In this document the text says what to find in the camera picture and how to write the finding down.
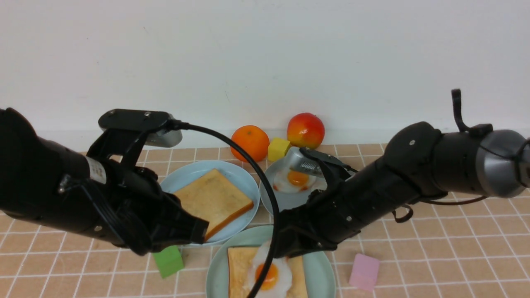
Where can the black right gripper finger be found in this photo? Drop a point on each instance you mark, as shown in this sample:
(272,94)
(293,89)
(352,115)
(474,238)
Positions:
(296,235)

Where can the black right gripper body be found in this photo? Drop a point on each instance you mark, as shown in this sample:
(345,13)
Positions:
(350,202)

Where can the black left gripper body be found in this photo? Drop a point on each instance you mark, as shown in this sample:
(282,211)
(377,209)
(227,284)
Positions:
(143,217)

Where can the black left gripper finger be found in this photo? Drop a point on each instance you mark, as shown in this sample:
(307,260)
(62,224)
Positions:
(196,222)

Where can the toast slice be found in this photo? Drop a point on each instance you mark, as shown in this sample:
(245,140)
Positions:
(213,198)
(239,261)

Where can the fried egg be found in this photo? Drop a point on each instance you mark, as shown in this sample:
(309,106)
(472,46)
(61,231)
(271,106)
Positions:
(290,182)
(279,278)

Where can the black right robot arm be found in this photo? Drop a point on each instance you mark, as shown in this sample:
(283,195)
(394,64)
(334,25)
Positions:
(419,164)

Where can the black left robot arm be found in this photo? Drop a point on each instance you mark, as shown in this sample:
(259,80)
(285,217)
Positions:
(42,181)

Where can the grey plate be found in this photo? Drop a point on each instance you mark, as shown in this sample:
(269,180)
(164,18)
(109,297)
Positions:
(289,201)

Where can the green cube block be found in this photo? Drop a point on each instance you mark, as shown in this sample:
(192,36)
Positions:
(169,261)

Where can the light blue plate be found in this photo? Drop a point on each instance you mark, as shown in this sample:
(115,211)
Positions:
(235,174)

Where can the mint green plate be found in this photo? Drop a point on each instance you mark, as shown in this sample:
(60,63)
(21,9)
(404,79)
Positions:
(319,276)

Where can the fried egg back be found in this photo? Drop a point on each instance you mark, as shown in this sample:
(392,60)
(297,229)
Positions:
(290,182)

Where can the pink cube block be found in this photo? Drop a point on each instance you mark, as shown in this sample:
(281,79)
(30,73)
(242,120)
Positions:
(364,272)

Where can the red yellow mango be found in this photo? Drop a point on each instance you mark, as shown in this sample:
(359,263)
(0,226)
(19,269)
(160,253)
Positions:
(305,130)

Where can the yellow cube block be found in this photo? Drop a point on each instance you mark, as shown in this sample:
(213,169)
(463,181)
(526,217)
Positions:
(277,149)

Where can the orange fruit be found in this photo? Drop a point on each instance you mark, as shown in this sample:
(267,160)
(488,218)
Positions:
(253,140)

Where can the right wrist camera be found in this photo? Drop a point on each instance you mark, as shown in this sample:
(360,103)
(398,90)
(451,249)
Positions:
(296,161)

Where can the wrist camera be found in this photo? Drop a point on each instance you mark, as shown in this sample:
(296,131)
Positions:
(296,161)
(164,138)

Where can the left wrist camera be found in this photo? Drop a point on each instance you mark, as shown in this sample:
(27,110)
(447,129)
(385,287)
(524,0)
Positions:
(164,138)

